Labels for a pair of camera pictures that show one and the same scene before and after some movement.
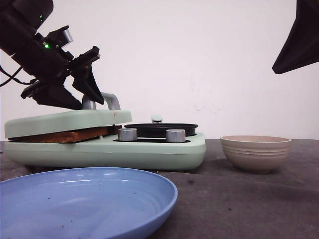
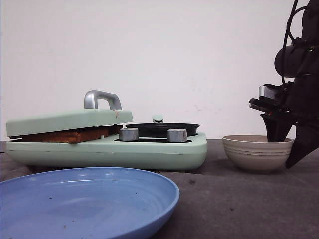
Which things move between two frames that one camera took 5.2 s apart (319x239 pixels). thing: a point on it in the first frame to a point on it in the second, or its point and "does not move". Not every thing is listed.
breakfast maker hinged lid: (88, 117) does not move
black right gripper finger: (302, 48) to (298, 104)
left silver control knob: (127, 134) does not move
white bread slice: (69, 137) does not move
